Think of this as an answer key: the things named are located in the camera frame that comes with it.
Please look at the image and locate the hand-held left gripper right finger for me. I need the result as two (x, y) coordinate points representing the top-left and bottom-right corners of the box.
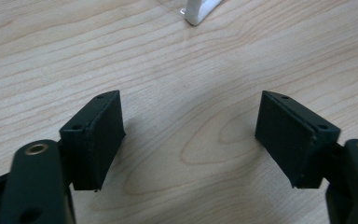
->
(255, 90), (342, 189)

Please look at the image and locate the white plastic stand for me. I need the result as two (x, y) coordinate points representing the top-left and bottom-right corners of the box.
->
(180, 0), (224, 27)

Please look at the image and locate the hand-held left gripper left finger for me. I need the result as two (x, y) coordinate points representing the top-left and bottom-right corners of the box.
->
(59, 90), (127, 192)

